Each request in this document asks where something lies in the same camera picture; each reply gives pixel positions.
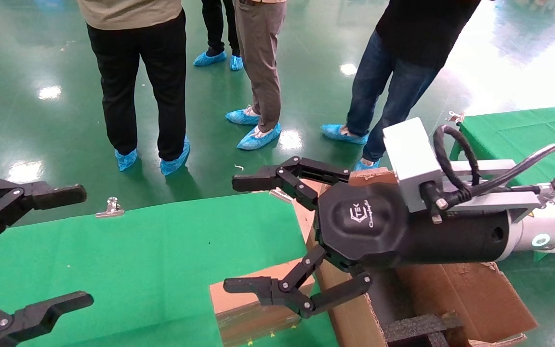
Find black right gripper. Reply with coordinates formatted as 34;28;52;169
223;156;517;319

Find small cardboard box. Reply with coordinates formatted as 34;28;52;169
209;258;317;347

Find large open cardboard carton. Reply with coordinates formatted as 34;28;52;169
306;166;539;347

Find black foam insert block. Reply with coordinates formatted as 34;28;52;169
383;311;466;347

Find person in khaki trousers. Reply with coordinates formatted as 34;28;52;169
233;0;288;133

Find person tan shirt black trousers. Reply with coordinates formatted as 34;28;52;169
76;0;187;162

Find person in blue jeans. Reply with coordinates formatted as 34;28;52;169
346;0;482;162

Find person in slim black trousers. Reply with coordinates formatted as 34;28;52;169
200;0;241;58

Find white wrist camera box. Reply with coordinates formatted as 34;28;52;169
383;117;445;214

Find short looped black cable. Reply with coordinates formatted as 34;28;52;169
420;124;481;225

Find silver camera mounting bracket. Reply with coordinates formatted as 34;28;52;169
439;159;555;223

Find long dark cable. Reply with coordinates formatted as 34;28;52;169
470;143;555;198

